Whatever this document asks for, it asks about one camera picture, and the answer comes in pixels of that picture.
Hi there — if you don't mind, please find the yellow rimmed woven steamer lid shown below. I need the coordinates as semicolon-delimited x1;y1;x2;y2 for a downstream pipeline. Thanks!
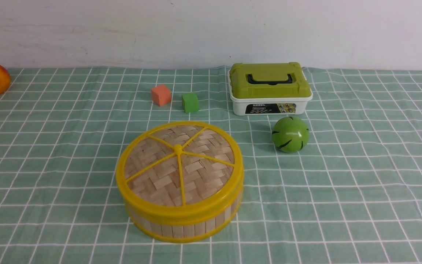
116;121;244;225

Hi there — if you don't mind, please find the yellow rimmed bamboo steamer basket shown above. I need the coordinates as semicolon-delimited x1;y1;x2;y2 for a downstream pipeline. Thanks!
124;188;244;243

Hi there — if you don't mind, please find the green foam cube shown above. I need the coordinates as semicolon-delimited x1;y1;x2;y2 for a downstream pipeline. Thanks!
181;92;200;113

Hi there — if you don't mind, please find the orange foam cube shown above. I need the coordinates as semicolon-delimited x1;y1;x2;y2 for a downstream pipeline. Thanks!
151;85;171;107

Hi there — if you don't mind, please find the green striped ball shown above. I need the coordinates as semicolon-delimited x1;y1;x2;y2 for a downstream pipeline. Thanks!
271;116;310;153

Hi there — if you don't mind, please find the green lidded white toolbox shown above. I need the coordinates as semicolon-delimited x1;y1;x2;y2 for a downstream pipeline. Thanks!
227;62;313;116

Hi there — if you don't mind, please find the green checkered tablecloth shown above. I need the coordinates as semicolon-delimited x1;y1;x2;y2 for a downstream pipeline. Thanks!
0;66;422;264

